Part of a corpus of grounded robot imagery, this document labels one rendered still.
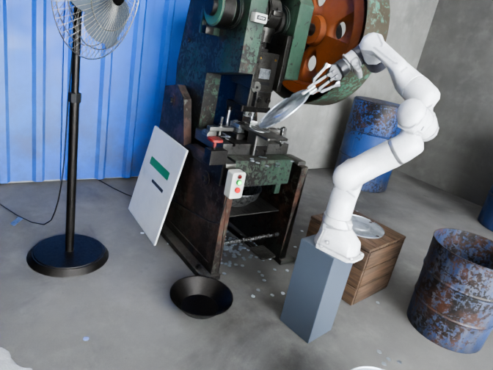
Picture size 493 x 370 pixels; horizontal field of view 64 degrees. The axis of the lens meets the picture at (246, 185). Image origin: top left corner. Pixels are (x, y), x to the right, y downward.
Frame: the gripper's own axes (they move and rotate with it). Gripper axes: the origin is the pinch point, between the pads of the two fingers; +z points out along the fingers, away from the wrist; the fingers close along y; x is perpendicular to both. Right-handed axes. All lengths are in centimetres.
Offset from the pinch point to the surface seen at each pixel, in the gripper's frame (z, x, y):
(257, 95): 20.6, -21.0, 8.8
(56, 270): 146, 16, 4
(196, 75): 42, -47, 33
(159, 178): 96, -43, -2
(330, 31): -32, -41, 10
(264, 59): 7.3, -24.7, 20.9
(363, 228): 14, -6, -84
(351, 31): -37.6, -27.9, 5.3
